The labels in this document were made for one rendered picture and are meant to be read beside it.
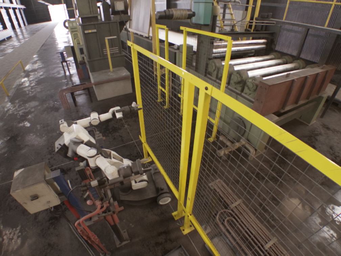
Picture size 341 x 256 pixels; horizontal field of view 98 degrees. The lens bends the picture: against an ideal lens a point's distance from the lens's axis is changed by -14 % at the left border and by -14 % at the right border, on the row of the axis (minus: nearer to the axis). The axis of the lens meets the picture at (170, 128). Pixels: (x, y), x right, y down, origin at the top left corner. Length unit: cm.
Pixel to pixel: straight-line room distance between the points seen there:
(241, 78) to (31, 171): 311
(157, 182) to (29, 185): 146
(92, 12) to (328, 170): 534
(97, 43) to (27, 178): 418
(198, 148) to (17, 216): 269
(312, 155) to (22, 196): 207
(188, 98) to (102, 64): 457
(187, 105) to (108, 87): 396
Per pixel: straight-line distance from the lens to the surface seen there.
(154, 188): 243
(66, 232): 266
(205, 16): 351
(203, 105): 100
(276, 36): 534
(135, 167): 121
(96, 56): 549
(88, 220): 259
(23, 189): 195
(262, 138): 311
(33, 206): 214
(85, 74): 685
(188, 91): 110
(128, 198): 240
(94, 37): 540
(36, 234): 286
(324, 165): 68
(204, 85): 94
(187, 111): 117
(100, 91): 497
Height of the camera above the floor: 220
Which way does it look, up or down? 37 degrees down
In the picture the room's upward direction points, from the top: straight up
